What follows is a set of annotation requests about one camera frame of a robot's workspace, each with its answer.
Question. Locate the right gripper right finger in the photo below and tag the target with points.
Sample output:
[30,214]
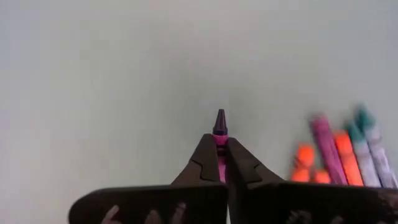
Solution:
[248,174]

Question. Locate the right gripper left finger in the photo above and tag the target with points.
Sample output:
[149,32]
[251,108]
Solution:
[202,168]

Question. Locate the purple crayon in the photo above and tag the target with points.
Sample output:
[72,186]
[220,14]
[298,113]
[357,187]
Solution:
[220,124]
[326,146]

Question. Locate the orange crayon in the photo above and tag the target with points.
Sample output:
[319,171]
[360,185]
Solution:
[303,158]
[348,155]
[321,177]

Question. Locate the teal crayon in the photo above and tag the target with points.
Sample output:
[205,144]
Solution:
[374,140]
[362,152]

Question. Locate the teal table mat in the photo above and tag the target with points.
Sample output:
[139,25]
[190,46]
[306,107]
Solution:
[124,93]

